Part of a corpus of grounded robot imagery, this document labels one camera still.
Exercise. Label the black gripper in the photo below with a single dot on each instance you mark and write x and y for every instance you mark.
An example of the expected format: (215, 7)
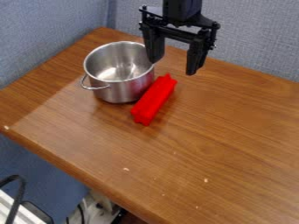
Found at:
(177, 15)

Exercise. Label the red plastic block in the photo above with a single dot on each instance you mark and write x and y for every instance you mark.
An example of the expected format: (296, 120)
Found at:
(153, 99)

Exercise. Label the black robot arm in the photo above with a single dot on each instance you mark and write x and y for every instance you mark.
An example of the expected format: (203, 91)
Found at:
(184, 34)

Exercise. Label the stainless steel pot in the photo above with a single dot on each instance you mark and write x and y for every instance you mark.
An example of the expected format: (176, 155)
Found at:
(117, 72)

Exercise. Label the white equipment under table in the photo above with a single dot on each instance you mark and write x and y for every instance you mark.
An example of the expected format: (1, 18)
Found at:
(96, 210)

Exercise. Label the white ribbed device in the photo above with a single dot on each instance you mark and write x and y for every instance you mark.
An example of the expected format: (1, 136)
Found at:
(28, 213)

